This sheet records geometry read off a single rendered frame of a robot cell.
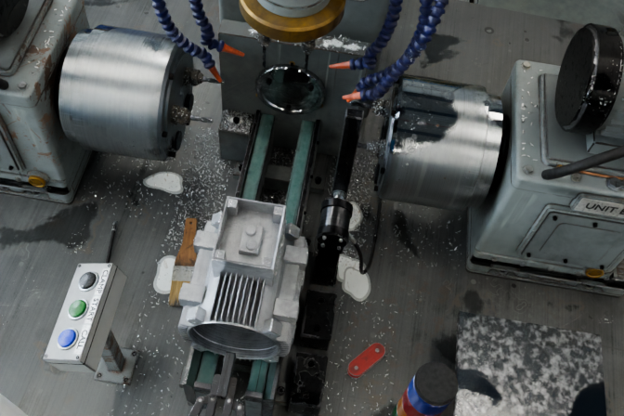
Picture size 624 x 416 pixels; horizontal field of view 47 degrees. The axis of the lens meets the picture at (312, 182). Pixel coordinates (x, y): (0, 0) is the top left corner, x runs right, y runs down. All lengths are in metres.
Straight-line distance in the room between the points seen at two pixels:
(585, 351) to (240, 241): 0.68
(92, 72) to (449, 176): 0.68
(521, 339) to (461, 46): 0.86
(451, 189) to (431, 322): 0.31
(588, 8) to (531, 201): 2.23
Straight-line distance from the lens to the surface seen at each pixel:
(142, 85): 1.34
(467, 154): 1.31
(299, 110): 1.53
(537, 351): 1.41
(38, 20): 1.46
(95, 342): 1.20
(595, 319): 1.62
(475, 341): 1.38
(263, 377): 1.30
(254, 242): 1.16
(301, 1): 1.18
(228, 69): 1.49
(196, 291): 1.19
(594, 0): 3.56
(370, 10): 1.48
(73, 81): 1.39
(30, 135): 1.46
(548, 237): 1.43
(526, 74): 1.43
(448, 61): 1.91
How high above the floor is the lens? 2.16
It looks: 57 degrees down
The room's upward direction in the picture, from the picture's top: 7 degrees clockwise
